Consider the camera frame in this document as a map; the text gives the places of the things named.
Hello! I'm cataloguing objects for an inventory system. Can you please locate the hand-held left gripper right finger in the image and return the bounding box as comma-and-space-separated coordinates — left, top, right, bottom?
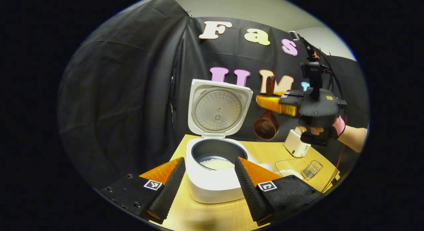
234, 157, 323, 226

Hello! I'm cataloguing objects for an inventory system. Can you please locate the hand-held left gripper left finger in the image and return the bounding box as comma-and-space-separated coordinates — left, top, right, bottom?
99, 157, 186, 224

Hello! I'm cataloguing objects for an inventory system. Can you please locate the brown wooden spoon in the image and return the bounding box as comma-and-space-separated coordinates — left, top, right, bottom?
253, 75, 280, 141

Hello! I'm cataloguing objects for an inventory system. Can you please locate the white rice cooker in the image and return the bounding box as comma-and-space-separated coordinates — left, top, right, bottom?
185, 79, 274, 204

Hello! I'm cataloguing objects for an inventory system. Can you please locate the clear plastic rice container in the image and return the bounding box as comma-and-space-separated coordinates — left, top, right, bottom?
274, 158, 323, 181

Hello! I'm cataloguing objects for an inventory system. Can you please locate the white toaster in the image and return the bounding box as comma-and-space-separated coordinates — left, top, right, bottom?
283, 127, 312, 158

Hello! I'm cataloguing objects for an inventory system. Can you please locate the black backdrop cloth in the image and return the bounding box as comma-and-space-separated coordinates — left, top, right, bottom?
57, 0, 370, 192

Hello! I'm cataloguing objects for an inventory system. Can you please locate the red right gripper cable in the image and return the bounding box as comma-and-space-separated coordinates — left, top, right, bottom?
320, 52, 347, 193

